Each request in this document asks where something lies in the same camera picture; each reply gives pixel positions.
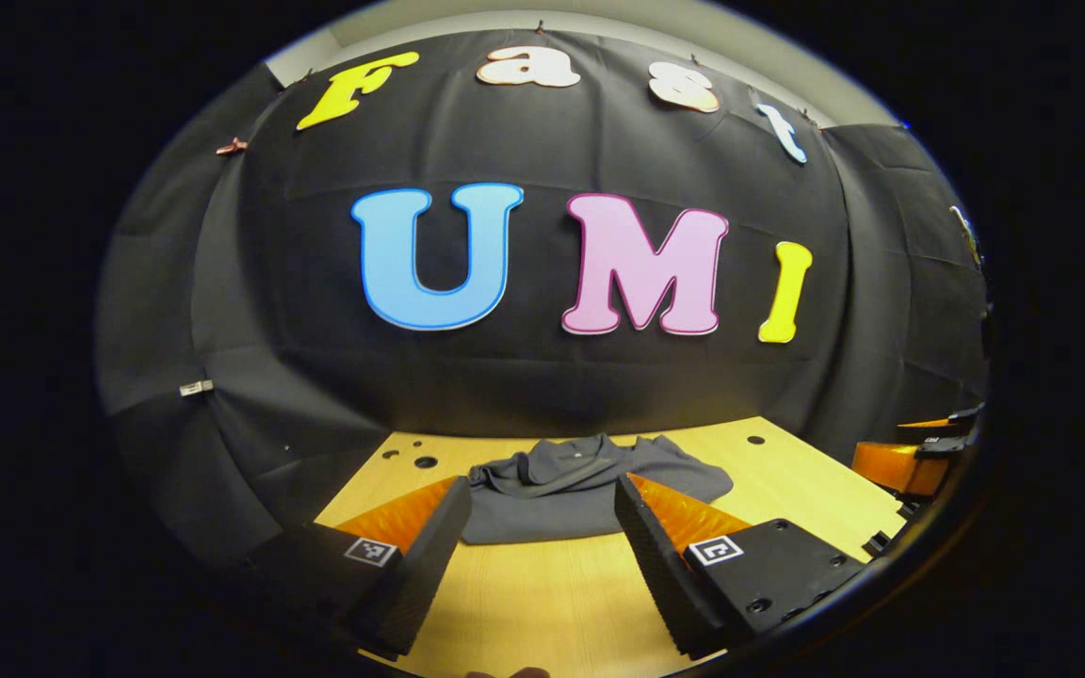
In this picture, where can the copper metal clip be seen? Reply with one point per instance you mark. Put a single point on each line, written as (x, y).
(231, 147)

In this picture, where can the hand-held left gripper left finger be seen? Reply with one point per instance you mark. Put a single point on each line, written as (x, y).
(425, 570)

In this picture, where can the silver metal clip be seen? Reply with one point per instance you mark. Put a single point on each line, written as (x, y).
(195, 387)

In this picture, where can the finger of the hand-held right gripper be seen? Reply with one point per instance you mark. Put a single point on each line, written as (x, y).
(896, 466)
(929, 428)

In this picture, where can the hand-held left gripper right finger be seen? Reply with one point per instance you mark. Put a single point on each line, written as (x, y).
(660, 574)

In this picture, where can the black backdrop cloth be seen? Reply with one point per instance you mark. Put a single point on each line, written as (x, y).
(552, 377)

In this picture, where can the grey collared shirt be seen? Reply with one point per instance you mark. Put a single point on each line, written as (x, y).
(561, 490)

